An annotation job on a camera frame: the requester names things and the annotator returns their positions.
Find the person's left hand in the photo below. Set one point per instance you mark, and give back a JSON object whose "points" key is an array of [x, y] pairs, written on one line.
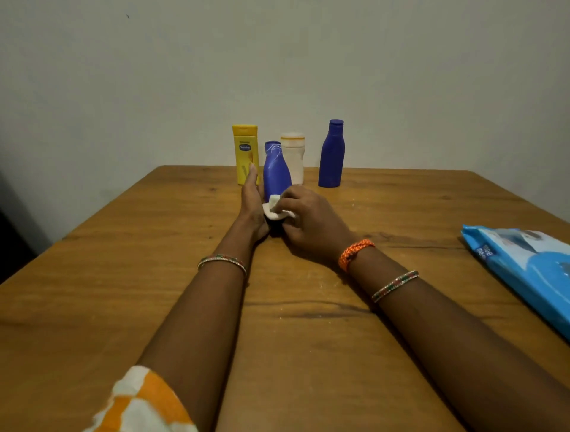
{"points": [[253, 209]]}

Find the person's right hand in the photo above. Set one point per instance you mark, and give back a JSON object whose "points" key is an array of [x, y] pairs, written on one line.
{"points": [[318, 227]]}

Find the white wet wipe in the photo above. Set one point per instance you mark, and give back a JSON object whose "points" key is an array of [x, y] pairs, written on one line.
{"points": [[270, 212]]}

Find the blue scribbled bottle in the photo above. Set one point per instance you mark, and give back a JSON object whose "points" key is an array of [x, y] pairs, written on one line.
{"points": [[276, 173], [331, 156]]}

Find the yellow bottle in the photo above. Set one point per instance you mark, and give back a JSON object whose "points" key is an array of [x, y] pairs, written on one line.
{"points": [[245, 153]]}

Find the white bottle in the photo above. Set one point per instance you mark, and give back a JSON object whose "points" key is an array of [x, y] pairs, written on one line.
{"points": [[294, 158]]}

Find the blue wet wipes pack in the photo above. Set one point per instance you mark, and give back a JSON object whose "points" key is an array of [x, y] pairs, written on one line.
{"points": [[530, 267]]}

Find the person's left forearm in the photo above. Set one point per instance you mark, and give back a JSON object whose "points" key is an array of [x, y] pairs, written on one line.
{"points": [[200, 338]]}

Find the person's right forearm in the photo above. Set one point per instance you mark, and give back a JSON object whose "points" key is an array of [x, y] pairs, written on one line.
{"points": [[467, 356]]}

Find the orange thread wristband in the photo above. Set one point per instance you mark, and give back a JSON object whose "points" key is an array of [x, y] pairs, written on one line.
{"points": [[354, 253]]}

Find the thin beaded bangle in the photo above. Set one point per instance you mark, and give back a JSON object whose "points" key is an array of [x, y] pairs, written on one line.
{"points": [[222, 259], [395, 285]]}

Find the wooden table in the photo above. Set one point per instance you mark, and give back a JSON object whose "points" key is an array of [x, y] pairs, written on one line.
{"points": [[111, 276]]}

